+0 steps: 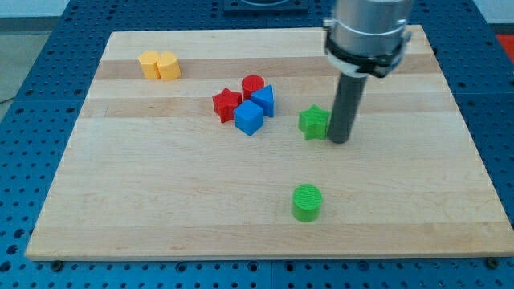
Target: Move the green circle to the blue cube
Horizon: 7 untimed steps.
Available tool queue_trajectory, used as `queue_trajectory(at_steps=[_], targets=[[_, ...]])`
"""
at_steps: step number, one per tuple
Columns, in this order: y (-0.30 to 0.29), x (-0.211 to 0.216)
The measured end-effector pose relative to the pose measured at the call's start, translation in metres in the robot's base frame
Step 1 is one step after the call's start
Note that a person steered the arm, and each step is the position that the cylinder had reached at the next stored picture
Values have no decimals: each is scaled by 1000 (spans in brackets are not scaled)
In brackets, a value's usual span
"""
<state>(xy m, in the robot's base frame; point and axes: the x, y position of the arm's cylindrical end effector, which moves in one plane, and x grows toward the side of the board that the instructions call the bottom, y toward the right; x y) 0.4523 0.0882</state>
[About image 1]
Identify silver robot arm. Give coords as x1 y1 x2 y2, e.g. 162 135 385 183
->
323 0 413 78

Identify blue cube block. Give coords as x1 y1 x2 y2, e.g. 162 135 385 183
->
233 100 264 136

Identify blue triangle block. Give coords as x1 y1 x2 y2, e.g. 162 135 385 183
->
251 85 275 117

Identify red star block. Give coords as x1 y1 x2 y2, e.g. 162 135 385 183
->
212 88 242 123

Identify green star block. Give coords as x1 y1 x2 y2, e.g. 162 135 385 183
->
298 104 330 140

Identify red cylinder block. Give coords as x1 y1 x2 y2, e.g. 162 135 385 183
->
241 75 265 100

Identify wooden board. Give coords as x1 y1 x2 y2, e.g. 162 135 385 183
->
26 26 513 261

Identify green cylinder block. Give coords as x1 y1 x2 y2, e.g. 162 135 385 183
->
292 184 323 222

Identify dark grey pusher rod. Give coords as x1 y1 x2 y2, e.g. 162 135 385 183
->
327 74 367 144

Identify yellow heart block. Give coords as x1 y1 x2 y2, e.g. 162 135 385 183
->
157 51 182 81

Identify yellow hexagon block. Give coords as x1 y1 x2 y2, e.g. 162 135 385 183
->
137 51 161 79

